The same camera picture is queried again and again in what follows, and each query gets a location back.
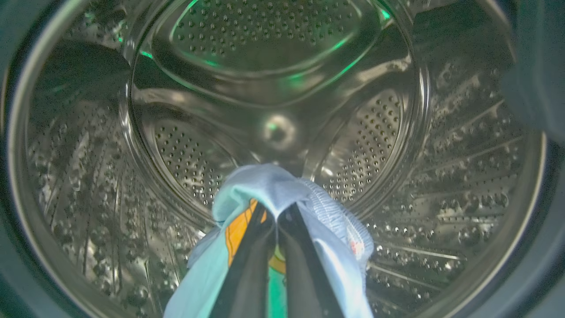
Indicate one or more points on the white front-load washing machine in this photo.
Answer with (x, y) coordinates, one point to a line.
(273, 53)

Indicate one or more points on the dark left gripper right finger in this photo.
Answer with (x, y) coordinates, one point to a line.
(304, 282)

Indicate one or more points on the blue printed ribbed-waist pants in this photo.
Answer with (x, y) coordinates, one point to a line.
(265, 185)

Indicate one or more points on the grey rubber door seal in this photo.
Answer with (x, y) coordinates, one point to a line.
(536, 66)

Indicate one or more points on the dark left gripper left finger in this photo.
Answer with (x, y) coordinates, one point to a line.
(247, 282)

